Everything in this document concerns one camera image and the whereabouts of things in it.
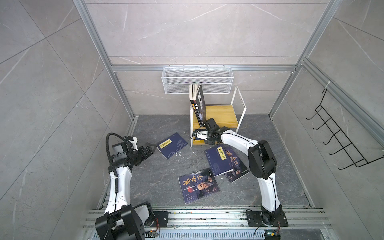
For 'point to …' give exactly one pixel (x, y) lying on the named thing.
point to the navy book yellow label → (171, 145)
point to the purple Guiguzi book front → (198, 185)
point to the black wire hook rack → (354, 154)
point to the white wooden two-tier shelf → (223, 114)
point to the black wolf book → (200, 105)
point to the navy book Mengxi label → (218, 159)
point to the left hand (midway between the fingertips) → (149, 147)
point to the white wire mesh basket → (215, 80)
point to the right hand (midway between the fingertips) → (207, 132)
